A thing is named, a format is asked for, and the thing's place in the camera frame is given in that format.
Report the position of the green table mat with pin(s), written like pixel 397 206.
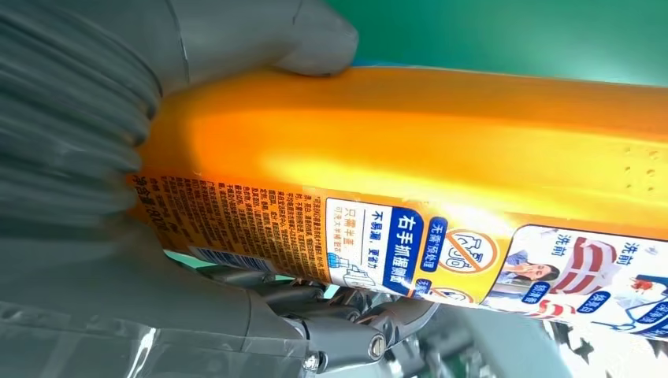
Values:
pixel 522 31

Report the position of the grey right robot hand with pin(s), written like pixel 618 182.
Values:
pixel 130 308

